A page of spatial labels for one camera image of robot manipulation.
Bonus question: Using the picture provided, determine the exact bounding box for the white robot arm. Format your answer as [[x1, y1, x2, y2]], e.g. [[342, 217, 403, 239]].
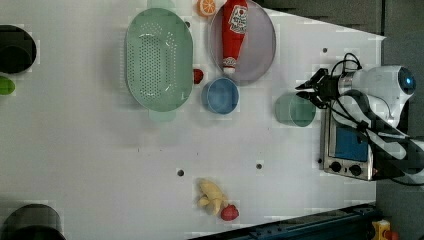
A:
[[296, 66, 423, 181]]

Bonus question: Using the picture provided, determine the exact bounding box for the yellow banana toy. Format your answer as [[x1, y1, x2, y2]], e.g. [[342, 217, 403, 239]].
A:
[[197, 179, 228, 216]]

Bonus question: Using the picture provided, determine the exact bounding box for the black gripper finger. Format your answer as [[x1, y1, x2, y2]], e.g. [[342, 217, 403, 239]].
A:
[[296, 91, 317, 100], [296, 80, 314, 90]]

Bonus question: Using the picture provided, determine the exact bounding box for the blue cup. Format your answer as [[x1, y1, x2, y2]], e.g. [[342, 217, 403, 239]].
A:
[[201, 78, 239, 115]]

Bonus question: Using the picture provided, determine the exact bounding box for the green oval colander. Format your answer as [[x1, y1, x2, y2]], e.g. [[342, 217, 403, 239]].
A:
[[125, 0, 194, 122]]

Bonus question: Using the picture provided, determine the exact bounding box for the red ketchup bottle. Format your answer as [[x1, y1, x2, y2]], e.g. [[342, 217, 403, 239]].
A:
[[222, 0, 249, 75]]

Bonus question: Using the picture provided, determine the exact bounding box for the blue metal frame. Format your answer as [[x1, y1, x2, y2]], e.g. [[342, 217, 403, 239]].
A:
[[191, 204, 382, 240]]

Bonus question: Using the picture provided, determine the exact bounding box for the green round object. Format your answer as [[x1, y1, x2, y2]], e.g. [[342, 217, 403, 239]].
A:
[[0, 76, 16, 95]]

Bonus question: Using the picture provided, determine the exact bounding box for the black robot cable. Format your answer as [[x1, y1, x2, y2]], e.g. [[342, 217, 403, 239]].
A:
[[324, 52, 424, 187]]

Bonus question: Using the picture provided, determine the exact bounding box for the red strawberry toy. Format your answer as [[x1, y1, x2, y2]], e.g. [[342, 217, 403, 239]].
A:
[[221, 205, 239, 221]]

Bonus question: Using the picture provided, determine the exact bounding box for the yellow red button box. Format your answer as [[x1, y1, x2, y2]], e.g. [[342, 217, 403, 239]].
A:
[[372, 220, 399, 240]]

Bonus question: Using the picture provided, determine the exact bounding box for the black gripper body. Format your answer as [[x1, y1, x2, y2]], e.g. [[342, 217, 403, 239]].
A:
[[310, 68, 340, 109]]

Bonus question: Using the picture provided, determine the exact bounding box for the black cylinder lower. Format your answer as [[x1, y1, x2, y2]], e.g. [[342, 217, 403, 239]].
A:
[[1, 204, 66, 240]]

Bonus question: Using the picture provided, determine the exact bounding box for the small red toy fruit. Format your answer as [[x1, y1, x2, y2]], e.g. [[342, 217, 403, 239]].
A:
[[193, 69, 204, 84]]

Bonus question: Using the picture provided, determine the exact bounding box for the black cylinder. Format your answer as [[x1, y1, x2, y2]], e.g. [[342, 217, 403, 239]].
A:
[[0, 25, 37, 74], [1, 204, 66, 240]]

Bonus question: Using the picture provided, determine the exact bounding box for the light green mug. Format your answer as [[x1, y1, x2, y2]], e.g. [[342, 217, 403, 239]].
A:
[[274, 93, 316, 127]]

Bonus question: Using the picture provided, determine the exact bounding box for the lilac round plate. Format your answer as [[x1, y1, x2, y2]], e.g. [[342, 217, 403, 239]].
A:
[[208, 0, 276, 85]]

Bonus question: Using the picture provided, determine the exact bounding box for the black cylinder upper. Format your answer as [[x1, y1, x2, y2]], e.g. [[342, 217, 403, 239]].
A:
[[0, 25, 37, 74]]

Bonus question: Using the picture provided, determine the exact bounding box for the orange slice toy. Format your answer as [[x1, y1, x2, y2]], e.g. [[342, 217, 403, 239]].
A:
[[196, 0, 216, 17]]

